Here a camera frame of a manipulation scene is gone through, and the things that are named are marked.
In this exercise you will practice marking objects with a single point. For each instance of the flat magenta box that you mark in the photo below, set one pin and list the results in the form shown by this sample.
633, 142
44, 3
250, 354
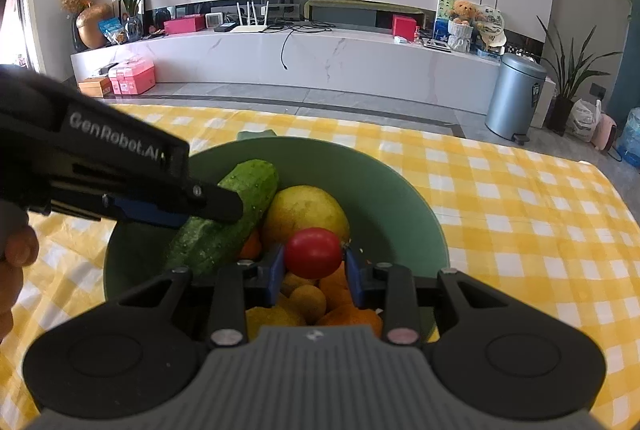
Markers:
185, 25

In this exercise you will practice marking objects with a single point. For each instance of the blue water jug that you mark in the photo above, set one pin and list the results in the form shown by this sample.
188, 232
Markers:
631, 140

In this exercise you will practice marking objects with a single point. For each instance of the red tomato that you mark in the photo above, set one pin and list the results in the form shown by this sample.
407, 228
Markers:
314, 252

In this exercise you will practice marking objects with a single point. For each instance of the brown teddy bear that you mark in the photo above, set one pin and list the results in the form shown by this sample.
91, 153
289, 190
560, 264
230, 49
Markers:
463, 12

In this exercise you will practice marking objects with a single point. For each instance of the green colander bowl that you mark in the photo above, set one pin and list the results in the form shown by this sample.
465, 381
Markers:
390, 220

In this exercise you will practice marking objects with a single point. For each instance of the printed round fan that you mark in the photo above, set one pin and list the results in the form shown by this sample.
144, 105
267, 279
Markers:
489, 18

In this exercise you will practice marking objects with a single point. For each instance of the grey-blue pedal trash can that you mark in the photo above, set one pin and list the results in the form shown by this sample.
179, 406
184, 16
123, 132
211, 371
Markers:
515, 100

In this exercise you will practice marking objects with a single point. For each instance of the long-leaf potted plant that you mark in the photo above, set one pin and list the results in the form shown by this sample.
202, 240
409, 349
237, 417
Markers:
560, 115

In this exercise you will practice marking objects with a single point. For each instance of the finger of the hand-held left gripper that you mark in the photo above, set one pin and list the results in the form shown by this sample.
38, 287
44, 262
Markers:
220, 206
150, 210

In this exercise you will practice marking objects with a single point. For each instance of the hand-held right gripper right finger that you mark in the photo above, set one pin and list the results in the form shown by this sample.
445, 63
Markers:
354, 277

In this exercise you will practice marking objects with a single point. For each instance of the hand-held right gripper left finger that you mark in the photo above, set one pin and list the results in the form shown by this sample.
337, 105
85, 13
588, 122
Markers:
276, 275

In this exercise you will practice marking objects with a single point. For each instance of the blue snack bag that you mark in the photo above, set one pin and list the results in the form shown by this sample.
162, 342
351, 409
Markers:
110, 31

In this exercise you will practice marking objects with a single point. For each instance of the large pink storage box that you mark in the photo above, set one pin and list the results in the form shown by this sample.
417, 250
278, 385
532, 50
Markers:
140, 78

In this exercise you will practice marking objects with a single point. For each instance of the small black box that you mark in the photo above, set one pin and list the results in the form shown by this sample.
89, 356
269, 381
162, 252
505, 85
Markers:
225, 28

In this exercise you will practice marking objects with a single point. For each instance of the golden round vase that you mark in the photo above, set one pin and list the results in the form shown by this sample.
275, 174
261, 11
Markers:
94, 28

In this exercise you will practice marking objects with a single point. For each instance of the small painted picture board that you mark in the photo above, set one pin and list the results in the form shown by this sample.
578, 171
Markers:
442, 18

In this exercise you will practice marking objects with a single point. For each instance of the orange cardboard box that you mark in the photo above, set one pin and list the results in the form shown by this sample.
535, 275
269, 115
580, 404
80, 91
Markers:
95, 87

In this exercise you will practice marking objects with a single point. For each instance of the small pink heater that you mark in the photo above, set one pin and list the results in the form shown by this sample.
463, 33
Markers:
606, 133

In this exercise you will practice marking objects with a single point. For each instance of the small white clock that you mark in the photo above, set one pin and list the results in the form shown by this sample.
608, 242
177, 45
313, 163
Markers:
215, 20

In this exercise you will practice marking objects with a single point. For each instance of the beige cap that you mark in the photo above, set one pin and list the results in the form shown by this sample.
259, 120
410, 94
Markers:
495, 39

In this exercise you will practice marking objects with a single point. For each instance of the yellow checkered tablecloth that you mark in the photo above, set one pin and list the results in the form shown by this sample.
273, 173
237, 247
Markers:
525, 230

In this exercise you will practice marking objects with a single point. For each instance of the white router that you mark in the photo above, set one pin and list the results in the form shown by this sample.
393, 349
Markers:
249, 28

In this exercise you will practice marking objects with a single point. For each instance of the small pink storage box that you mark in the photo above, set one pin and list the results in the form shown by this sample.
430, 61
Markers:
116, 80

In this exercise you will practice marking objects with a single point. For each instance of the person's left hand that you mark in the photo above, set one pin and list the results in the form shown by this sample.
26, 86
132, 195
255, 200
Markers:
17, 251

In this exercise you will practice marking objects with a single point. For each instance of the white ceramic vase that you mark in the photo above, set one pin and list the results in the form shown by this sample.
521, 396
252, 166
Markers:
460, 38

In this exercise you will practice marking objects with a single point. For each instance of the white marble television console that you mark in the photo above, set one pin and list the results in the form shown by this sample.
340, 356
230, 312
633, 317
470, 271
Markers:
350, 70

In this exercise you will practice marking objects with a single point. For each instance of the green cucumber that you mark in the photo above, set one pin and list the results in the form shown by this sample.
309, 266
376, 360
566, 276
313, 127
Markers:
250, 187

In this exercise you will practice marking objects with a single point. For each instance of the red gift box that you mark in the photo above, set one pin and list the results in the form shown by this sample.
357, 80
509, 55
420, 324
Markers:
405, 27

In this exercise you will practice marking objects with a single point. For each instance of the white plastic bag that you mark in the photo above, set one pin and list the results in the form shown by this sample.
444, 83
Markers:
582, 120

